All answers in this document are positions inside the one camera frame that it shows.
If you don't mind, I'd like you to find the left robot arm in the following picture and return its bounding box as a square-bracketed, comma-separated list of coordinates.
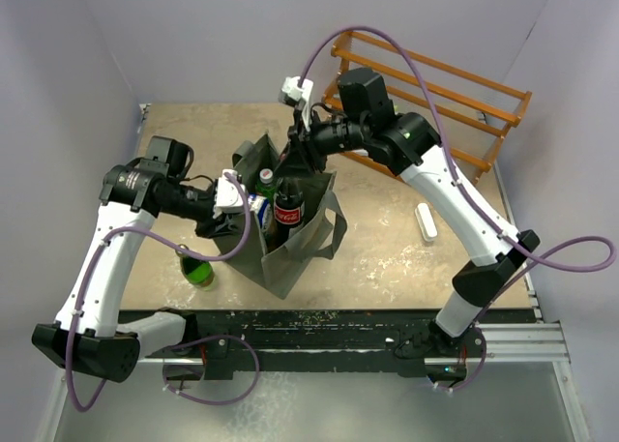
[31, 136, 251, 383]

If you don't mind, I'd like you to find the orange wooden shelf rack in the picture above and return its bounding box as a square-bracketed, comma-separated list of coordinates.
[330, 31, 532, 184]

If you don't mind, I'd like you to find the green canvas bag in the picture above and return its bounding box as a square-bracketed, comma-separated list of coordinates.
[212, 133, 347, 299]

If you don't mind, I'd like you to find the aluminium frame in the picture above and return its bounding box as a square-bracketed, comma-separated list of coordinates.
[42, 309, 590, 441]

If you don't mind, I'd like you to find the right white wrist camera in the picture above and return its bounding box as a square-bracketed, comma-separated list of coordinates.
[279, 76, 314, 130]

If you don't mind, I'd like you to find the orange juice plastic bottle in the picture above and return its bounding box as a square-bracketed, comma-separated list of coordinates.
[255, 168, 277, 200]

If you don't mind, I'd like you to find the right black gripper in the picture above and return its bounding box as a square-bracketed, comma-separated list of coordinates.
[274, 106, 370, 179]

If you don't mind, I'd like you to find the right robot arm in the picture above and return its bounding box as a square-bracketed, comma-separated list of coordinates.
[276, 68, 540, 356]

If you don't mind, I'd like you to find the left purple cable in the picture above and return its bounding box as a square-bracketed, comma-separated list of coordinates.
[65, 173, 261, 412]

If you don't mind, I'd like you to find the green round glass bottle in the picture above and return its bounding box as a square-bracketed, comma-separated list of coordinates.
[176, 244, 216, 291]

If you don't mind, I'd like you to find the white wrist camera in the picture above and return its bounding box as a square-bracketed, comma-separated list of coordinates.
[279, 76, 314, 130]
[213, 169, 248, 219]

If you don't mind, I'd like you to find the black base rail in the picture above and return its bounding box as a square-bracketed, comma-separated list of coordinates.
[118, 309, 538, 380]

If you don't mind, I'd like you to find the dark cola bottle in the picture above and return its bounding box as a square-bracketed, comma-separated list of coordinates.
[274, 177, 305, 247]

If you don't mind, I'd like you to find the blue juice carton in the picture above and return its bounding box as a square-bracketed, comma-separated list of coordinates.
[248, 193, 276, 244]

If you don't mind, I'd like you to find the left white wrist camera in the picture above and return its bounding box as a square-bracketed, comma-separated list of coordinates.
[213, 169, 248, 219]

